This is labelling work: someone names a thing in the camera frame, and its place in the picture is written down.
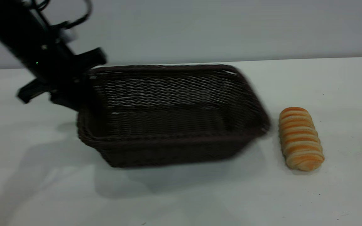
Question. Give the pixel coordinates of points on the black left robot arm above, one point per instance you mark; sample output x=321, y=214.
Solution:
x=14, y=25

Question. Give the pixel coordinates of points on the striped orange bread roll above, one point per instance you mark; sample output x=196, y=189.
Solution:
x=300, y=141

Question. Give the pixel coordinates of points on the dark brown wicker basket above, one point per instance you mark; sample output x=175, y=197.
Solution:
x=168, y=150

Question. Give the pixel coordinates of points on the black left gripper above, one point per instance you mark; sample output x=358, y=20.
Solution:
x=58, y=72

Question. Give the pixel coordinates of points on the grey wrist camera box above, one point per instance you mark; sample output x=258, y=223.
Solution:
x=66, y=35

